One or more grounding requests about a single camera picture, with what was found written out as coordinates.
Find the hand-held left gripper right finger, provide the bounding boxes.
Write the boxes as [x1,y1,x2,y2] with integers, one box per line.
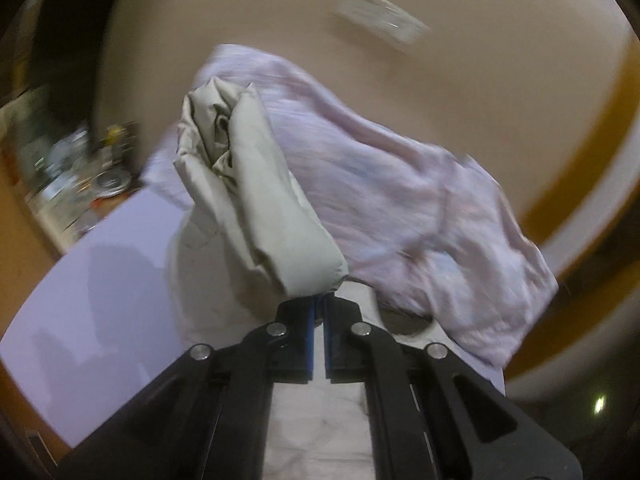
[322,295,585,480]

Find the cluttered dark shelf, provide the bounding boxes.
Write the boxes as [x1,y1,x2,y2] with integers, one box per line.
[0,85,143,256]

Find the light grey puffer jacket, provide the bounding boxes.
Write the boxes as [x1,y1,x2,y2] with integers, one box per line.
[167,76,453,480]

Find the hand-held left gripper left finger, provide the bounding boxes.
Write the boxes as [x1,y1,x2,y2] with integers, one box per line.
[62,299,316,480]

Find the bed with lavender sheet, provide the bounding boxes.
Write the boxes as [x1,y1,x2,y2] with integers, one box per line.
[0,150,201,448]

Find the brown wooden frame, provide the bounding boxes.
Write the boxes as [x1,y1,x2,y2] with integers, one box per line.
[502,50,640,386]

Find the pale pink blanket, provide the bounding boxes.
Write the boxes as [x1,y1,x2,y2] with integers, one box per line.
[142,44,560,367]

